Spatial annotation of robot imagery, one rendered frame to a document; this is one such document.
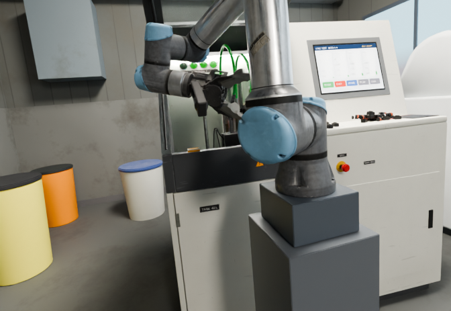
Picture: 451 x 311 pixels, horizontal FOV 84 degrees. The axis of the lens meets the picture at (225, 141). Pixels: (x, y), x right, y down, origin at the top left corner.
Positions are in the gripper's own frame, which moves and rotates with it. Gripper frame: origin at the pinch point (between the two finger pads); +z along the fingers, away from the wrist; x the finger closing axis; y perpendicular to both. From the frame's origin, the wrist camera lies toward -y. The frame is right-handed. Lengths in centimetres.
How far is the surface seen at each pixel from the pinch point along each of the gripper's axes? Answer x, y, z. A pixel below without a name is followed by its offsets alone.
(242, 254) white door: 74, -14, 6
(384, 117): 39, 59, 63
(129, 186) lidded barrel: 177, 62, -120
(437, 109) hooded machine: 69, 122, 125
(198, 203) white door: 52, -6, -16
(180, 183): 44, -3, -24
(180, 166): 38.9, 1.1, -25.5
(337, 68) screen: 29, 83, 38
